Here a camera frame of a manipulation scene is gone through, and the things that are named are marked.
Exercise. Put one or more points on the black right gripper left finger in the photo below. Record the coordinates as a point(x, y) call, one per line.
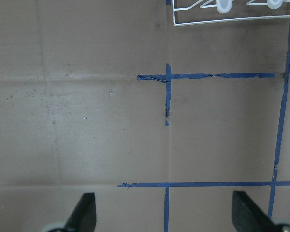
point(82, 219)

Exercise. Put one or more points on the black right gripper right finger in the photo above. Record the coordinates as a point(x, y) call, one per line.
point(248, 217)

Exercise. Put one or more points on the white wire cup rack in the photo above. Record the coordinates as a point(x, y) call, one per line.
point(197, 12)

